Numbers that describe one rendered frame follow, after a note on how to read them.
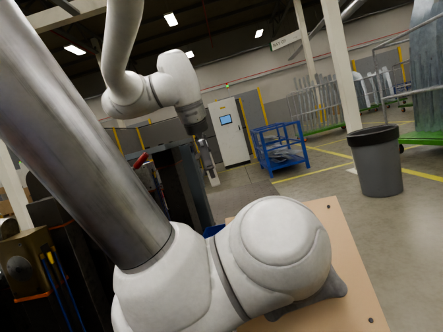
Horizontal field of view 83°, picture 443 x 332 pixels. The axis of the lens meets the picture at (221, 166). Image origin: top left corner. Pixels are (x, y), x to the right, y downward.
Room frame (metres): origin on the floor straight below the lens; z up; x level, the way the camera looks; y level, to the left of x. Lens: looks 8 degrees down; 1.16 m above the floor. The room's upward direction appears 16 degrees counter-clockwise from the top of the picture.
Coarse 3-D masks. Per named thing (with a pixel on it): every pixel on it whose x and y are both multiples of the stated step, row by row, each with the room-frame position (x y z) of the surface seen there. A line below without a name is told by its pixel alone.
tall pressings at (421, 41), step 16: (416, 0) 3.79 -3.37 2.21; (432, 0) 3.80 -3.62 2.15; (416, 16) 3.80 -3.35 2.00; (432, 16) 3.51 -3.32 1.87; (416, 32) 3.82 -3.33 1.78; (432, 32) 3.53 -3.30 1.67; (416, 48) 3.84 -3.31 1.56; (432, 48) 3.55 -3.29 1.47; (416, 64) 3.85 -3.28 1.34; (432, 64) 3.56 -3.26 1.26; (416, 80) 3.87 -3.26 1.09; (432, 80) 3.58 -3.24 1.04; (416, 96) 3.90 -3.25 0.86; (432, 96) 3.60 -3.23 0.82; (416, 112) 3.89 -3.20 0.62; (432, 112) 3.63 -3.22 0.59; (416, 128) 3.95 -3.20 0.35; (432, 128) 3.65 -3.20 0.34
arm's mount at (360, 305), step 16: (320, 208) 0.59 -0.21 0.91; (336, 208) 0.58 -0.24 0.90; (336, 224) 0.56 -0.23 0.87; (336, 240) 0.53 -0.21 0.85; (352, 240) 0.52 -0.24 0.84; (336, 256) 0.51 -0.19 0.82; (352, 256) 0.50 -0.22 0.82; (336, 272) 0.49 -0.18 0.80; (352, 272) 0.49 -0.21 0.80; (352, 288) 0.47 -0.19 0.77; (368, 288) 0.46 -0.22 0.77; (320, 304) 0.47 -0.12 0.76; (336, 304) 0.46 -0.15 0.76; (352, 304) 0.45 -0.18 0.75; (368, 304) 0.44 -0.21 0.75; (256, 320) 0.48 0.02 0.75; (288, 320) 0.47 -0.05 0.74; (304, 320) 0.46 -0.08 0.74; (320, 320) 0.45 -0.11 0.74; (336, 320) 0.44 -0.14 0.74; (352, 320) 0.43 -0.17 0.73; (368, 320) 0.43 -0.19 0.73; (384, 320) 0.42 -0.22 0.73
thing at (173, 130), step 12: (240, 108) 8.13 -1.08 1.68; (240, 120) 8.13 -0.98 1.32; (144, 132) 8.36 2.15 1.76; (156, 132) 8.33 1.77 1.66; (168, 132) 8.31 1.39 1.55; (180, 132) 8.28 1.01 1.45; (204, 132) 8.22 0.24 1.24; (144, 144) 8.37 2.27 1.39; (156, 144) 8.34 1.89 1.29; (216, 144) 8.20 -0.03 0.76; (216, 156) 8.21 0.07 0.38
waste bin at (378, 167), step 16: (368, 128) 2.92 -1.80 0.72; (384, 128) 2.79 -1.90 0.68; (352, 144) 2.70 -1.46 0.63; (368, 144) 2.54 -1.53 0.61; (384, 144) 2.49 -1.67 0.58; (368, 160) 2.58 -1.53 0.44; (384, 160) 2.51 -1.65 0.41; (368, 176) 2.62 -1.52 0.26; (384, 176) 2.52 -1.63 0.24; (400, 176) 2.54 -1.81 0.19; (368, 192) 2.67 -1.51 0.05; (384, 192) 2.54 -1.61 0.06; (400, 192) 2.53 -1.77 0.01
